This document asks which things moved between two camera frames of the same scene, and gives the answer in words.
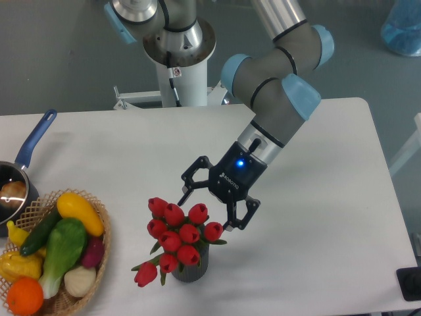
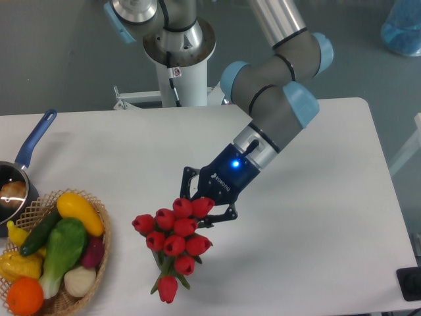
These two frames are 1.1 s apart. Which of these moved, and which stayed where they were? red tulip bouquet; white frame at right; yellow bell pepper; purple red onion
Moved: red tulip bouquet
Stayed: purple red onion; yellow bell pepper; white frame at right
